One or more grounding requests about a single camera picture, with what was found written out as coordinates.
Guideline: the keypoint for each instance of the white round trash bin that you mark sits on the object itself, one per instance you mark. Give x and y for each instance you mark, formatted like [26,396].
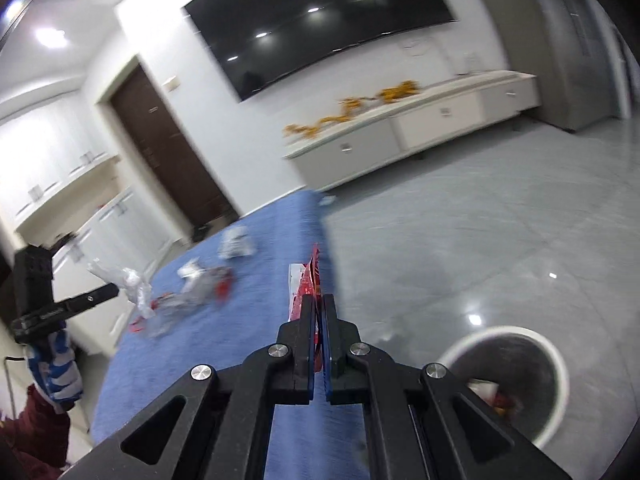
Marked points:
[520,360]

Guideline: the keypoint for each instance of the black wall television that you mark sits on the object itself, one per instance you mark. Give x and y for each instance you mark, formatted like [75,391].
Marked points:
[320,25]

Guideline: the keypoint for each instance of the white paper box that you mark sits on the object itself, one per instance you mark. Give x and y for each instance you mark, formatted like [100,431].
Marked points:
[237,244]

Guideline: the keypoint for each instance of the white upper wall cabinet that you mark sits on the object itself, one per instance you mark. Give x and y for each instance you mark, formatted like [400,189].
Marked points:
[55,160]

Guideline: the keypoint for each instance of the small white floor scrap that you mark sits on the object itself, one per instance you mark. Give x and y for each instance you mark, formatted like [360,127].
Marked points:
[326,200]

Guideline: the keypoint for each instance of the blue towel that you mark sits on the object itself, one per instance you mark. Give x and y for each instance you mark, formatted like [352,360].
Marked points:
[235,360]

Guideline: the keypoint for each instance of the golden tiger figurine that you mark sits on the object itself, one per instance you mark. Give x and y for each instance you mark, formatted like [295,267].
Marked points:
[399,92]

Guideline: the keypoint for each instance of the grey double door refrigerator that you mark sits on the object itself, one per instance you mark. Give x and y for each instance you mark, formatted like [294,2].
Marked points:
[550,45]

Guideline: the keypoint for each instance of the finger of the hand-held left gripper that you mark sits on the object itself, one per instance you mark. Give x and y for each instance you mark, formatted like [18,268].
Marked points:
[90,301]

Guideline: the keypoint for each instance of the person's left forearm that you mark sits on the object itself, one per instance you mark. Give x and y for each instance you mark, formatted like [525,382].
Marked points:
[35,430]

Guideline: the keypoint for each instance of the white television cabinet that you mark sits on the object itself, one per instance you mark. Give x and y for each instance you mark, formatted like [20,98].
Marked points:
[400,130]

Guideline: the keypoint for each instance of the white lower cabinet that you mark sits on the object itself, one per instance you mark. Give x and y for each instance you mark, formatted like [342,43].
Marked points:
[100,260]

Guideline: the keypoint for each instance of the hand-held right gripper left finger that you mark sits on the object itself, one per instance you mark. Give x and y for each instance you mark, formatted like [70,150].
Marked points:
[306,360]

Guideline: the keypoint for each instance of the clear red plastic wrapper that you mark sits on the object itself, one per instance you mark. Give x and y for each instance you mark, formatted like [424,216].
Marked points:
[192,300]

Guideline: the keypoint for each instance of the golden dragon figurine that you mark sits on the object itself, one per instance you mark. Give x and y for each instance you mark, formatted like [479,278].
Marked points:
[330,120]

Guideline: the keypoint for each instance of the person's left hand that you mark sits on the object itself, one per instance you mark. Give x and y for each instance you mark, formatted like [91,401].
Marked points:
[55,370]

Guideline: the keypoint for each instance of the beige light switch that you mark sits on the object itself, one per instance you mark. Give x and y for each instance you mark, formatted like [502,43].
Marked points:
[171,83]

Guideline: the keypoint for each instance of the dark brown door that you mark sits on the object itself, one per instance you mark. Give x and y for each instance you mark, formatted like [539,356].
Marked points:
[170,150]

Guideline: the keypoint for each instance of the small red wrapper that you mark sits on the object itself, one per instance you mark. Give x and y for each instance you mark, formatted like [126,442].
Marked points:
[137,325]

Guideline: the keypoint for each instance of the red white snack wrapper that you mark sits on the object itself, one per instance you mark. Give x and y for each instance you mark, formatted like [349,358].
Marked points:
[306,280]

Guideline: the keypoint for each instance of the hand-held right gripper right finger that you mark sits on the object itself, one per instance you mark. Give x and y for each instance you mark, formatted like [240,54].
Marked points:
[332,360]

